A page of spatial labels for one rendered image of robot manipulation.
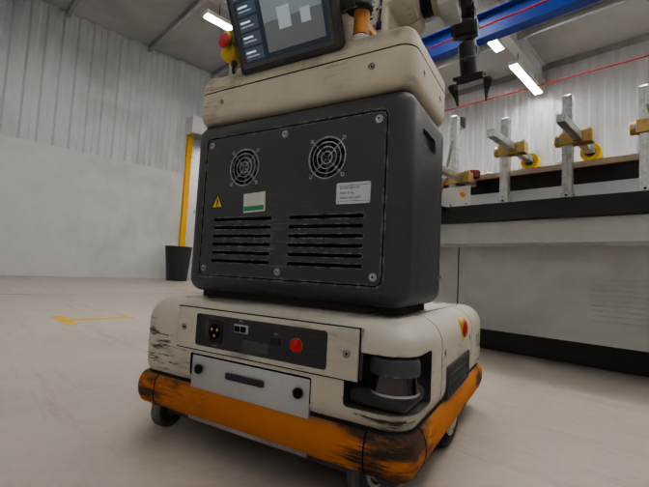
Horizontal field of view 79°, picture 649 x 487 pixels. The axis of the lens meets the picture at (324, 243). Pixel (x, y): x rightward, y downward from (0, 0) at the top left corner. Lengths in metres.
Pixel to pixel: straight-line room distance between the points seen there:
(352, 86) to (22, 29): 8.93
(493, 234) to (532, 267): 0.27
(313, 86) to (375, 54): 0.14
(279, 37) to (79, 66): 8.68
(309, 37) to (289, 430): 0.73
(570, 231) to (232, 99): 1.42
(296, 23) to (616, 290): 1.65
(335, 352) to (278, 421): 0.17
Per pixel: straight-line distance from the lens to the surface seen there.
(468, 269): 2.22
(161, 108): 9.85
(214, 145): 0.98
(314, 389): 0.68
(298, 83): 0.87
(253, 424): 0.76
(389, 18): 1.29
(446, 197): 2.07
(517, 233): 1.93
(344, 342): 0.63
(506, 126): 2.04
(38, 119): 9.03
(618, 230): 1.85
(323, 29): 0.86
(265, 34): 0.94
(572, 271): 2.07
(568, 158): 1.92
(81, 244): 8.84
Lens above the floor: 0.36
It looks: 4 degrees up
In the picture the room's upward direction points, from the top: 3 degrees clockwise
